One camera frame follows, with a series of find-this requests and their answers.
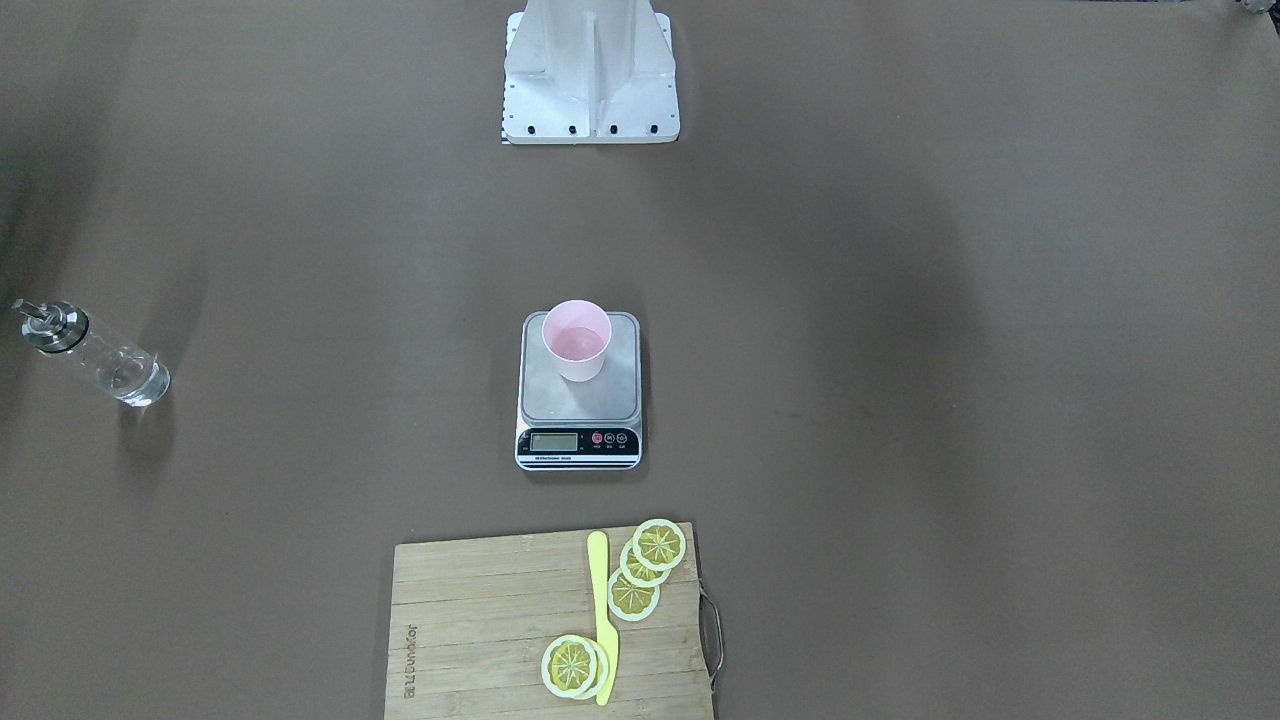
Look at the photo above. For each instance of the digital kitchen scale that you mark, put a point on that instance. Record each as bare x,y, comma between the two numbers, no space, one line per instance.
594,425

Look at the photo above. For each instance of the white metal mount base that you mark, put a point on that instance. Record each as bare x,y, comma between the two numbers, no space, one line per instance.
579,72

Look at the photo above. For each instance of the wooden cutting board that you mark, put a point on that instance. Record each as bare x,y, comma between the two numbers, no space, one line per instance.
471,618

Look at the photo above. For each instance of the lemon slice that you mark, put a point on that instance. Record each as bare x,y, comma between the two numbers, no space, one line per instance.
603,671
568,666
636,573
659,544
628,601

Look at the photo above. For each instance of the pink plastic cup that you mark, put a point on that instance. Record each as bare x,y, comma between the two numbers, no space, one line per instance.
577,333

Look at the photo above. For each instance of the clear glass sauce bottle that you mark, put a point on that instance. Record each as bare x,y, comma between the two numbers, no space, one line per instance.
93,351

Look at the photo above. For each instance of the yellow plastic knife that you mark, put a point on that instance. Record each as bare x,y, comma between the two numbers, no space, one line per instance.
599,553

